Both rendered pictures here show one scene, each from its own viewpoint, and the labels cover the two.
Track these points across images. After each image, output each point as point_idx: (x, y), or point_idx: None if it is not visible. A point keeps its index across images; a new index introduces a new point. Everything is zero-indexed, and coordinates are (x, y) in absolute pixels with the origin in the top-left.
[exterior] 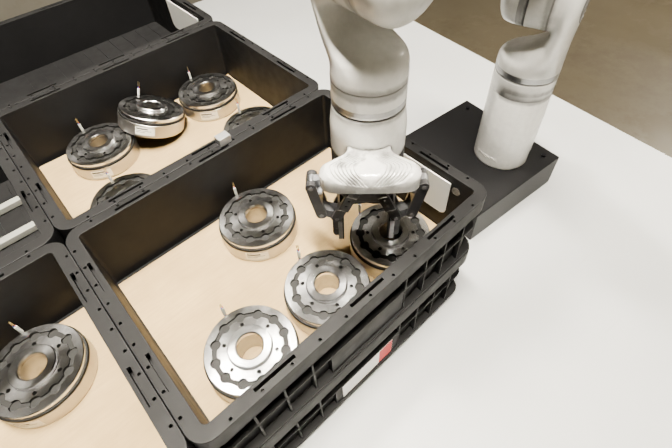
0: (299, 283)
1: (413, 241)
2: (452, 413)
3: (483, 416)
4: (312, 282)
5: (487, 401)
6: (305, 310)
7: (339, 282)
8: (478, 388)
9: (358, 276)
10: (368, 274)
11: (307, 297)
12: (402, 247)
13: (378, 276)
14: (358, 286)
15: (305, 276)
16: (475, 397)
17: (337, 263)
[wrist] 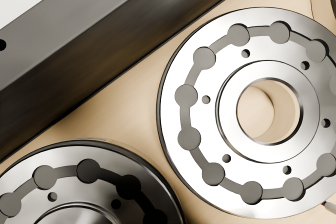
0: (333, 124)
1: (18, 217)
2: None
3: None
4: (305, 116)
5: None
6: (318, 54)
7: (236, 108)
8: (7, 17)
9: (183, 129)
10: (151, 159)
11: (315, 82)
12: (53, 201)
13: None
14: (187, 101)
15: (317, 142)
16: (15, 5)
17: (234, 171)
